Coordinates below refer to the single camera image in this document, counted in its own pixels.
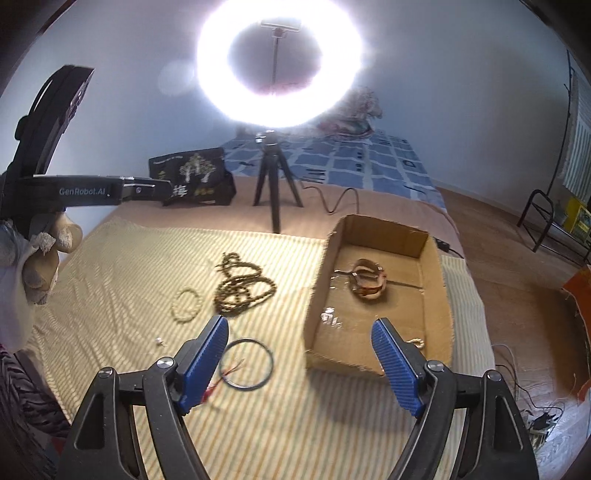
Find white power strip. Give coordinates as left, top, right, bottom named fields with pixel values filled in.
left=522, top=411, right=556, bottom=449

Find phone holder on pole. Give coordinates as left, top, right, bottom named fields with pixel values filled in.
left=260, top=19, right=304, bottom=89

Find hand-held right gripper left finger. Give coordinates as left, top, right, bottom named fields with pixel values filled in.
left=55, top=315, right=230, bottom=480

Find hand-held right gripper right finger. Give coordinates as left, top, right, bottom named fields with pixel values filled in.
left=372, top=318, right=541, bottom=480

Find loose floor cables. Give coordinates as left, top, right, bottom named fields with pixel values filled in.
left=491, top=342, right=579, bottom=418

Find small tan bead bracelet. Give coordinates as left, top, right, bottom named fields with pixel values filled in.
left=171, top=287, right=204, bottom=324

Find yellow box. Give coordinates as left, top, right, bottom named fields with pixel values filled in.
left=563, top=196, right=591, bottom=237

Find cardboard box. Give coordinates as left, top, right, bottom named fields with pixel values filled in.
left=303, top=213, right=456, bottom=377

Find person's striped clothing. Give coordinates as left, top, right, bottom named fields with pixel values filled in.
left=0, top=346, right=70, bottom=441

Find striped hanging towel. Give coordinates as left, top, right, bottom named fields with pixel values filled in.
left=560, top=74, right=591, bottom=195

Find person's left hand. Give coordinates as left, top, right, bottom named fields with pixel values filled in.
left=0, top=211, right=84, bottom=305

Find long brown bead necklace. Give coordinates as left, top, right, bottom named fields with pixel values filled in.
left=213, top=252, right=278, bottom=318

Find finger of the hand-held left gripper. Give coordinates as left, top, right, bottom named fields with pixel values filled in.
left=120, top=176, right=174, bottom=206

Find black clothes rack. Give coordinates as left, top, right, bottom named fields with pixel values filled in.
left=516, top=46, right=591, bottom=267

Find wooden bangle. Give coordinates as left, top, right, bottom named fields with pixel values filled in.
left=351, top=259, right=389, bottom=304

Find black tripod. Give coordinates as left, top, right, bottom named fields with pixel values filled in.
left=252, top=130, right=304, bottom=234

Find blue checked bed sheet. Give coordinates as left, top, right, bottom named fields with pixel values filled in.
left=219, top=129, right=445, bottom=205

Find floral pillow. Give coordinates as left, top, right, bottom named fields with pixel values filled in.
left=318, top=87, right=385, bottom=137

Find yellow striped cloth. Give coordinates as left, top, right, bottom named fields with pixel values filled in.
left=28, top=216, right=486, bottom=480

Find thin black bangle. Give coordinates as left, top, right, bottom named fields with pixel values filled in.
left=203, top=338, right=274, bottom=402

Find black snack bag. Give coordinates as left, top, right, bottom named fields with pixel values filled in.
left=148, top=148, right=236, bottom=208

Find white ring light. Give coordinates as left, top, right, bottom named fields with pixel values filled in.
left=196, top=0, right=363, bottom=130

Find person's left forearm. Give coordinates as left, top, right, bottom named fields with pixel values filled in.
left=0, top=263, right=35, bottom=354

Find black power cable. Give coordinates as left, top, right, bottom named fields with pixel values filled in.
left=300, top=180, right=465, bottom=258

